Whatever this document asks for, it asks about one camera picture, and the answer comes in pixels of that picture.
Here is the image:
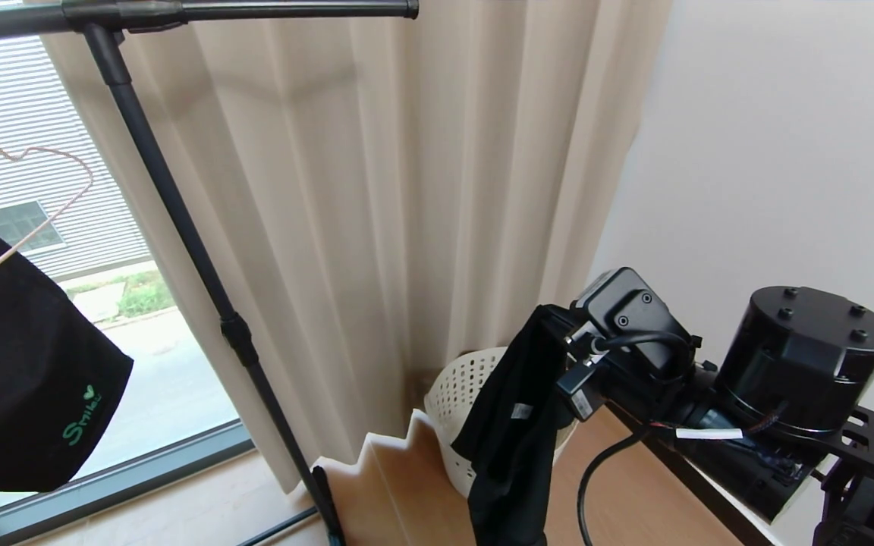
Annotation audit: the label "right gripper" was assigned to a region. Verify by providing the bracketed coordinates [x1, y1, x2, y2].
[547, 307, 715, 444]

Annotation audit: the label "black garment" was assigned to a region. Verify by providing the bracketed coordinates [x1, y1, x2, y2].
[451, 305, 568, 546]

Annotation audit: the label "black shorts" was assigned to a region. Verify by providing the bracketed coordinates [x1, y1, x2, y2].
[0, 205, 134, 494]

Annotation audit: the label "white laundry basket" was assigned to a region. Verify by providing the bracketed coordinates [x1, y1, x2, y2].
[424, 347, 578, 500]

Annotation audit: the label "black clothes rack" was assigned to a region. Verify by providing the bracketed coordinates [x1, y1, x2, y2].
[0, 0, 420, 546]

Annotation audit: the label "pink clothes hanger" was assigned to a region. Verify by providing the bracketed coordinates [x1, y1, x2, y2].
[0, 139, 95, 300]

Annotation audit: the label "beige curtain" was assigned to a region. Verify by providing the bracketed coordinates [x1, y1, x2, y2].
[42, 0, 673, 494]

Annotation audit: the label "window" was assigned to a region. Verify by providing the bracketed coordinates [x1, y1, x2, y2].
[0, 34, 256, 546]

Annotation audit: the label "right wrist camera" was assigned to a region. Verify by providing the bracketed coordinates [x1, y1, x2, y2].
[570, 267, 703, 380]

